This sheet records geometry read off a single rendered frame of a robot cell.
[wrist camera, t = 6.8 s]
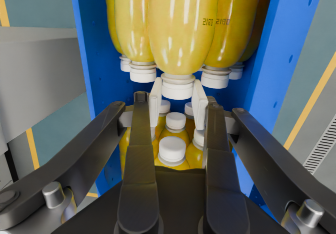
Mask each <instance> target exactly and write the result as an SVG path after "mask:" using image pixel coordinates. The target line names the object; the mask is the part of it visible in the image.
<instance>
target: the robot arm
mask: <svg viewBox="0 0 336 234"><path fill-rule="evenodd" d="M133 97H134V104H133V105H130V106H126V104H125V102H123V101H114V102H112V103H110V104H109V105H108V106H107V107H106V108H105V109H104V110H103V111H102V112H100V113H99V114H98V115H97V116H96V118H94V119H93V120H92V121H91V122H90V123H89V124H88V125H87V126H86V127H85V128H84V129H83V130H82V131H80V132H79V133H78V134H77V135H76V136H75V137H74V138H73V139H72V140H71V141H70V142H69V143H68V144H66V145H65V146H64V147H63V148H62V149H61V150H60V151H59V152H58V153H57V154H56V155H55V156H54V157H52V158H51V159H50V160H49V161H48V162H47V163H46V164H44V165H42V166H41V167H39V168H37V169H36V170H34V171H32V172H31V173H29V174H28V175H26V176H24V177H23V178H21V179H19V180H18V181H16V182H14V183H13V184H11V185H9V186H8V187H6V188H4V189H3V190H1V191H0V234H336V193H335V192H333V191H332V190H331V189H329V188H328V187H326V186H325V185H323V184H322V183H320V182H319V181H318V180H317V179H316V178H315V177H314V176H313V175H312V174H311V173H310V172H309V171H308V170H307V169H306V168H305V167H304V166H303V165H302V164H301V163H300V162H299V161H298V160H297V159H296V158H295V157H294V156H293V155H292V154H290V153H289V152H288V151H287V150H286V149H285V148H284V147H283V146H282V145H281V144H280V143H279V142H278V141H277V140H276V139H275V138H274V137H273V136H272V135H271V134H270V133H269V132H268V131H267V130H266V129H265V128H264V127H263V126H262V125H261V124H260V123H259V122H258V121H257V120H256V119H255V118H254V117H253V116H252V115H251V114H250V113H249V112H248V111H247V110H245V109H244V108H233V109H232V111H231V112H230V111H225V110H224V108H223V106H222V105H220V104H218V103H217V101H216V100H215V98H214V97H213V96H206V94H205V92H204V89H203V87H202V85H201V82H200V80H198V79H195V80H194V81H193V93H192V98H191V103H192V109H193V115H194V121H195V127H196V128H197V130H203V129H204V127H205V129H204V142H203V155H202V168H193V169H186V170H176V169H172V168H168V167H165V166H158V165H155V161H154V150H153V145H152V136H151V127H155V126H157V123H158V117H159V112H160V106H161V100H162V78H161V77H157V78H156V79H155V82H154V85H153V87H152V90H151V92H150V93H148V92H145V91H137V92H134V94H133ZM127 127H131V130H130V139H129V146H127V150H126V158H125V166H124V173H123V180H121V181H120V182H119V183H117V184H116V185H115V186H113V187H112V188H111V189H109V190H108V191H107V192H105V193H104V194H102V195H101V196H100V197H98V198H97V199H96V200H94V201H93V202H92V203H90V204H89V205H88V206H86V207H85V208H84V209H82V210H81V211H79V212H78V213H77V214H76V212H77V207H78V206H79V205H80V204H81V202H82V201H83V200H84V198H85V197H86V195H87V194H88V192H89V190H90V189H91V187H92V185H93V184H94V182H95V181H96V179H97V177H98V176H99V174H100V173H101V171H102V169H103V168H104V166H105V164H106V163H107V161H108V160H109V158H110V156H111V155H112V153H113V151H114V150H115V148H116V147H117V145H118V143H119V142H120V140H121V138H122V137H123V135H124V134H125V132H126V130H127ZM229 140H230V142H231V144H232V146H233V147H234V149H235V151H236V153H237V154H238V156H239V158H240V160H241V161H242V163H243V165H244V167H245V168H246V170H247V172H248V173H249V175H250V177H251V179H252V180H253V182H254V184H255V186H256V187H257V189H258V191H259V193H260V194H261V196H262V198H263V200H264V201H265V203H266V205H267V206H268V208H269V210H270V211H271V213H272V214H273V216H274V218H275V219H276V220H277V222H276V221H275V220H274V219H273V218H272V217H271V216H269V215H268V214H267V213H266V212H265V211H263V210H262V209H261V208H260V207H259V206H258V205H256V204H255V203H254V202H253V201H252V200H251V199H249V198H248V197H247V196H246V195H245V194H244V193H242V192H241V188H240V182H239V177H238V172H237V166H236V161H235V155H234V153H232V152H230V146H229Z"/></svg>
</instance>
